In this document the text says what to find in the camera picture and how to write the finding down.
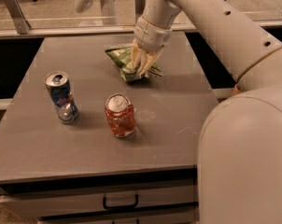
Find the blue silver energy drink can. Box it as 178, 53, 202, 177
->
44, 71, 78, 123

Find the middle metal railing bracket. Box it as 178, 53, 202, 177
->
134, 0, 146, 20

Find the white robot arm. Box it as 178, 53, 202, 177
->
129, 0, 282, 224

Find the lower grey drawer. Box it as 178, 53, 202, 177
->
38, 203, 199, 224

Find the left metal railing bracket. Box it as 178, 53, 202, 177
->
3, 0, 31, 35

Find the grey drawer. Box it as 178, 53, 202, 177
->
0, 185, 198, 217
38, 203, 199, 224

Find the green jalapeno chip bag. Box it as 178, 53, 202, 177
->
106, 47, 163, 82

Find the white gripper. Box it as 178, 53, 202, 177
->
125, 16, 173, 76

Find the upper grey drawer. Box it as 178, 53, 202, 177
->
0, 185, 198, 217

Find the red coke can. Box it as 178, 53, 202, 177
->
105, 93, 136, 138

